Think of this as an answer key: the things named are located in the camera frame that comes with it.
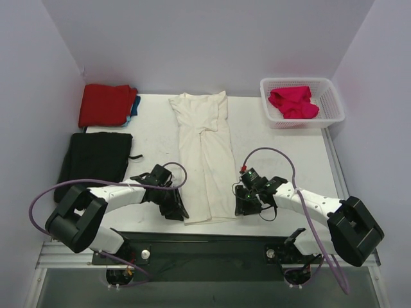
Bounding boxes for cream white t shirt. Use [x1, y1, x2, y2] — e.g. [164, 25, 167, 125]
[169, 92, 236, 225]

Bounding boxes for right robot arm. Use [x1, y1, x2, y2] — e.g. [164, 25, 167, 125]
[234, 168, 385, 267]

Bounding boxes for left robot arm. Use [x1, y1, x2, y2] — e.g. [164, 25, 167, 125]
[45, 164, 189, 264]

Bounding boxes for black t shirt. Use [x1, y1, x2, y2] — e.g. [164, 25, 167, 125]
[57, 132, 143, 183]

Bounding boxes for folded blue t shirt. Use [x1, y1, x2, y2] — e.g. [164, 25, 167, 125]
[124, 96, 141, 126]

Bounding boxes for white plastic basket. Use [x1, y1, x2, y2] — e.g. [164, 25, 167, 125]
[260, 77, 345, 129]

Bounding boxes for pink crumpled t shirt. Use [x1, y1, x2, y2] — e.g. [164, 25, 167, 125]
[268, 86, 319, 119]

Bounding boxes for folded red t shirt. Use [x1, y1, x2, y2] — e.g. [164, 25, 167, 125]
[78, 84, 138, 128]

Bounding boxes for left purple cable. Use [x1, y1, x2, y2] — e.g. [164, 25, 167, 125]
[28, 162, 189, 288]

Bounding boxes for purple cable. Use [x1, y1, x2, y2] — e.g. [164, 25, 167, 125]
[28, 162, 189, 288]
[240, 146, 351, 295]

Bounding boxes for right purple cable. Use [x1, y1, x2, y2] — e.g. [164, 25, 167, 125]
[240, 146, 351, 295]

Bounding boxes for aluminium mounting rail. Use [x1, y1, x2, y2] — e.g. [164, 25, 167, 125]
[35, 239, 381, 269]

